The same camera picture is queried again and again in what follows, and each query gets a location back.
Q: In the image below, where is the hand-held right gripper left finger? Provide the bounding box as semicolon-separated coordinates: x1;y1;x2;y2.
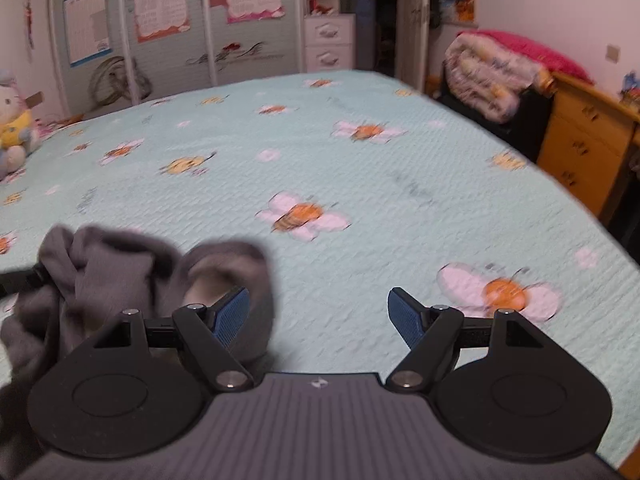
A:
92;287;254;394

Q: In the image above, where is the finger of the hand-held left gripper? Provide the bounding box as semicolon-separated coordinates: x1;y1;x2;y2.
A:
0;264;49;301

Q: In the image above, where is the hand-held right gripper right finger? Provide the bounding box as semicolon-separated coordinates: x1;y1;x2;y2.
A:
386;287;546;394

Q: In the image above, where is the grey sweater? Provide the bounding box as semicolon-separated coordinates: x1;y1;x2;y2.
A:
0;225;277;480

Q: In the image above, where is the small yellow plush toy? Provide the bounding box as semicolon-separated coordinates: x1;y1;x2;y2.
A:
0;110;33;150

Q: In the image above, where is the white cat plush toy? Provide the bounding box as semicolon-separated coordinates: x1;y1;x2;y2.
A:
0;70;43;181

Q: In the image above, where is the black chair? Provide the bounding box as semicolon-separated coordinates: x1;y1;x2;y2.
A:
437;60;553;161

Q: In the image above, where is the wooden desk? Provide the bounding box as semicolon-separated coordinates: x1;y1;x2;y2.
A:
537;72;640;226

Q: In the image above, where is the folded floral quilt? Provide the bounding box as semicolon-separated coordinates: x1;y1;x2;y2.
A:
444;32;553;123

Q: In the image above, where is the grey sliding door wardrobe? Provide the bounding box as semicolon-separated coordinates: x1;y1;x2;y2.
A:
47;0;306;111

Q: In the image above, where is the blue bordered poster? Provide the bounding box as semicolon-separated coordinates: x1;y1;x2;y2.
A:
62;0;113;68

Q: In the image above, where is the white drawer cabinet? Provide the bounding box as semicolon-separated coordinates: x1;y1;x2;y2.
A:
304;12;357;73

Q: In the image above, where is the pink pillow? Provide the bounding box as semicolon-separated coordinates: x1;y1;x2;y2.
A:
457;29;596;83

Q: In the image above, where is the orange bordered poster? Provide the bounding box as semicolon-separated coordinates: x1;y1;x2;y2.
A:
131;0;192;43

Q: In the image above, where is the red tassel wall ornament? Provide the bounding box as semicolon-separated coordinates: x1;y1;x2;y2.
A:
15;0;42;63

